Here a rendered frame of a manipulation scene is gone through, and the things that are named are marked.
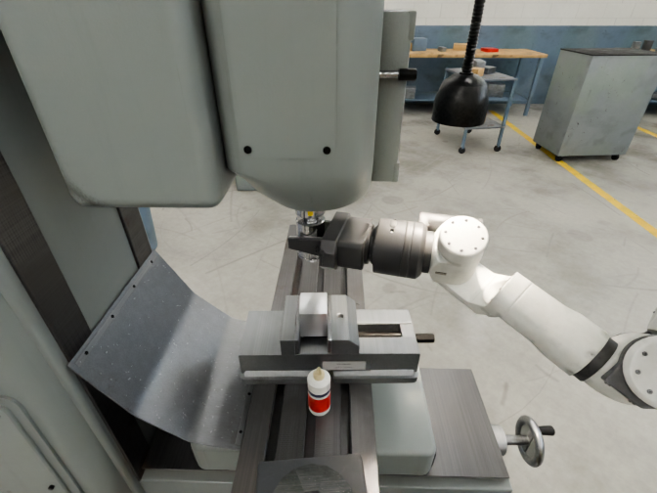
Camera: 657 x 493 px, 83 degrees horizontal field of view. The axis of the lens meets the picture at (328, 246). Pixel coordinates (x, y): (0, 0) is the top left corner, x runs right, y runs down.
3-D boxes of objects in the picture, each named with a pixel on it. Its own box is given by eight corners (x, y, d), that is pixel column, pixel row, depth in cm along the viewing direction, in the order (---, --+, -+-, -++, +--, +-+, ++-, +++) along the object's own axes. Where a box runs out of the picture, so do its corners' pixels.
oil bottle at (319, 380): (330, 396, 70) (330, 358, 64) (329, 417, 67) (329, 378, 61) (309, 396, 70) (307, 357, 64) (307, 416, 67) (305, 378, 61)
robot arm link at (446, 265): (397, 286, 60) (471, 297, 57) (399, 254, 51) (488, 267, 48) (407, 226, 65) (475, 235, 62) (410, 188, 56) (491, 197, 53)
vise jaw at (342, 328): (354, 308, 80) (355, 294, 78) (359, 354, 70) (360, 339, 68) (327, 308, 80) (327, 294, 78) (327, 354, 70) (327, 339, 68)
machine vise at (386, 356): (405, 327, 85) (411, 290, 79) (418, 382, 73) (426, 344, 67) (252, 328, 85) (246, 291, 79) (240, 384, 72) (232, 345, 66)
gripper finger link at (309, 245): (288, 232, 59) (326, 238, 58) (289, 248, 61) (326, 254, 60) (284, 238, 58) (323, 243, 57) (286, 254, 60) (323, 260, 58)
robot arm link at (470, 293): (421, 272, 62) (492, 329, 56) (427, 246, 54) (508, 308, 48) (448, 247, 63) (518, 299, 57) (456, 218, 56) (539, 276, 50)
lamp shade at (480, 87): (496, 123, 51) (507, 74, 48) (454, 129, 49) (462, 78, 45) (460, 112, 57) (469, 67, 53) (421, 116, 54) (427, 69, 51)
